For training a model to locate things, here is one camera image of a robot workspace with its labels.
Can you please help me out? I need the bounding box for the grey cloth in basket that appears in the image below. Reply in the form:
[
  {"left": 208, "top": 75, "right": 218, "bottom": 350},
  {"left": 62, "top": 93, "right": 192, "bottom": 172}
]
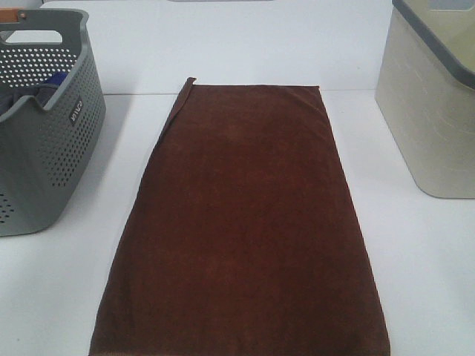
[{"left": 0, "top": 85, "right": 57, "bottom": 116}]

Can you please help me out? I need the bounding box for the beige basket with grey rim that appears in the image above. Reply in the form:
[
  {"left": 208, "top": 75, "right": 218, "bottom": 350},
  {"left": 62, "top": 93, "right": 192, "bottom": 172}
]
[{"left": 375, "top": 1, "right": 474, "bottom": 199}]

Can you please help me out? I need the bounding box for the grey perforated laundry basket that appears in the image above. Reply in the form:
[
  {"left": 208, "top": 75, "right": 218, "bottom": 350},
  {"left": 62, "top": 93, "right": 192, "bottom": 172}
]
[{"left": 1, "top": 9, "right": 106, "bottom": 237}]

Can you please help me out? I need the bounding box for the brown towel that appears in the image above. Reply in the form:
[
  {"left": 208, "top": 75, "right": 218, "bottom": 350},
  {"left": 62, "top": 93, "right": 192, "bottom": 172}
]
[{"left": 89, "top": 79, "right": 390, "bottom": 355}]

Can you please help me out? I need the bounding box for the blue cloth in basket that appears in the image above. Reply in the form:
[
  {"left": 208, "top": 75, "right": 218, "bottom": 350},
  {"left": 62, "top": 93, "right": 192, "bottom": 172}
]
[{"left": 43, "top": 71, "right": 68, "bottom": 86}]

